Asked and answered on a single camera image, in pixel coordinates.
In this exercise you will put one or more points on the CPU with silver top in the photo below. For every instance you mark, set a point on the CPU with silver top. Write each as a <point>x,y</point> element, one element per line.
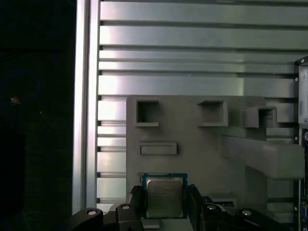
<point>163,192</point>

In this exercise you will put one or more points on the black PC case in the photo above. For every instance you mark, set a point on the black PC case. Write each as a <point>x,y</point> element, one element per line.
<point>303,101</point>

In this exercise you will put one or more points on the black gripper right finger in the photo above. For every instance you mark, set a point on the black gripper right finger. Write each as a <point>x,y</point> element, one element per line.
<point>195,211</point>

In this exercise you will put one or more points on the gray parts rack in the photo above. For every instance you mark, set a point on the gray parts rack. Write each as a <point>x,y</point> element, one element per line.
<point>192,149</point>

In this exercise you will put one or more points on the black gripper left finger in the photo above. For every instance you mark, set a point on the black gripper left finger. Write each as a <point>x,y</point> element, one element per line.
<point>134,211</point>

